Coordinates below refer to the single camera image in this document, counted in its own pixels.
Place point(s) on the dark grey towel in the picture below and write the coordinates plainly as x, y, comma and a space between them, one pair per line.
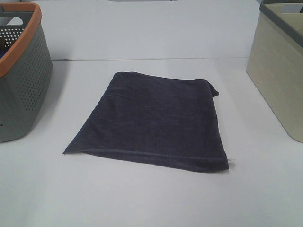
153, 120

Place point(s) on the beige basket with grey rim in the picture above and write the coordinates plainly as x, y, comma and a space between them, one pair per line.
276, 61

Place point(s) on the grey basket with orange rim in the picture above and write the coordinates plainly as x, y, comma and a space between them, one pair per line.
25, 69

